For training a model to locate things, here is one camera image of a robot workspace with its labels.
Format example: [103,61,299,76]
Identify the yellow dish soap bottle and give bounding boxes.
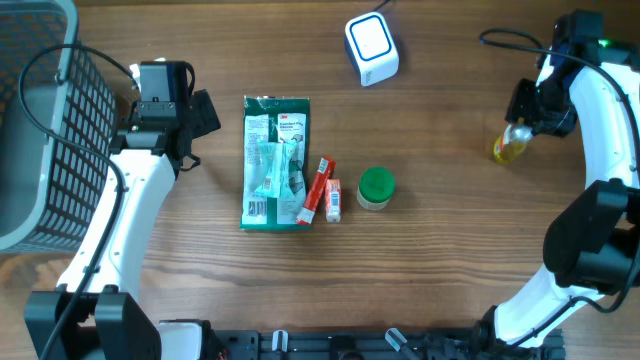
[493,124,533,164]

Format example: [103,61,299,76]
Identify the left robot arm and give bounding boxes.
[25,61,227,359]

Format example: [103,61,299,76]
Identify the clear teal small packet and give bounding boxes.
[254,141,298,199]

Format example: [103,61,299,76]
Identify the small orange white box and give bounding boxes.
[325,179,341,223]

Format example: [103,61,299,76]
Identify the grey plastic mesh basket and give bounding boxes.
[1,1,118,253]

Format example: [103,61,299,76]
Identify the red stick sachet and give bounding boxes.
[296,156,336,226]

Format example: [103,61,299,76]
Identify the green lid jar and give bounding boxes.
[357,167,396,211]

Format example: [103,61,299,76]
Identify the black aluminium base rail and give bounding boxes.
[159,327,566,360]

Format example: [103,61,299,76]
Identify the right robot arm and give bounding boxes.
[467,10,639,359]

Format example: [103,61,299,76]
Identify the white barcode scanner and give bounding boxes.
[344,11,400,87]

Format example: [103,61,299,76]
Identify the green white wipes packet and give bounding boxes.
[240,96,310,231]

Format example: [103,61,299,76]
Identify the left black camera cable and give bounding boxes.
[17,43,141,360]

